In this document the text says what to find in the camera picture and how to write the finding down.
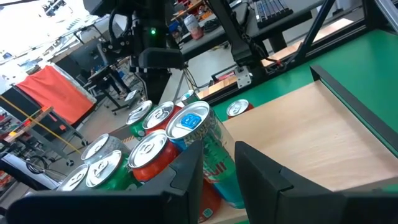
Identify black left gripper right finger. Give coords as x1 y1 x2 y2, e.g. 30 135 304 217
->
234 141 398 224

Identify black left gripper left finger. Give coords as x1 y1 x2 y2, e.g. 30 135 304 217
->
6 139 205 224

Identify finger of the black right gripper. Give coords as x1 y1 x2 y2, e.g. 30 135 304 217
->
145 68 160 105
158 68 172 105

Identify slim blue silver can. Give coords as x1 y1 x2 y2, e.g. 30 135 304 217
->
180 89 201 106
165 100 246 210

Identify green soda can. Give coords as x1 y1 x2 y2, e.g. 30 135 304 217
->
85 149 142 191
125 100 155 141

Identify red pink desk object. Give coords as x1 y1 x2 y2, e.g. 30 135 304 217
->
183 14 205 40

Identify black rolling stand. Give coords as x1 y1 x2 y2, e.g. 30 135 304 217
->
86 64 141 116

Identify grey desk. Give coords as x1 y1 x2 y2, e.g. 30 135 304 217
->
179 2 249 62

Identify orange hanging cloth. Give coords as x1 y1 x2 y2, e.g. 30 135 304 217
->
15 63 98 126

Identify backlit black keyboard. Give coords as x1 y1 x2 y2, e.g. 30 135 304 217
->
253 0 294 29

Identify black desk leg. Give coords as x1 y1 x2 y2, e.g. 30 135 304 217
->
267 30 289 54

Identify computer keyboard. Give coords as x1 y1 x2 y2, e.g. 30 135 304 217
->
248 0 326 35

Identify tangled floor cables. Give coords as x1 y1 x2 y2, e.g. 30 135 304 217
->
180 62 215 93

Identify black right wrist camera housing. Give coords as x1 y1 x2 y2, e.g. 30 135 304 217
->
137 47 187 70

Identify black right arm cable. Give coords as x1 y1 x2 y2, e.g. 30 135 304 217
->
108 6 127 43

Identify wooden shelf black metal frame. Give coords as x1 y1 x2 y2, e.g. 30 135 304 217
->
198 64 398 224

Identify grey metal bracket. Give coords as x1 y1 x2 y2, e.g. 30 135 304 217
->
233 65 252 90

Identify thin hanging cable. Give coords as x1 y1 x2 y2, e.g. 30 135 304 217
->
0 95 82 154

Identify black metal rig frame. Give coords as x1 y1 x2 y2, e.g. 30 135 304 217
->
198 0 398 105

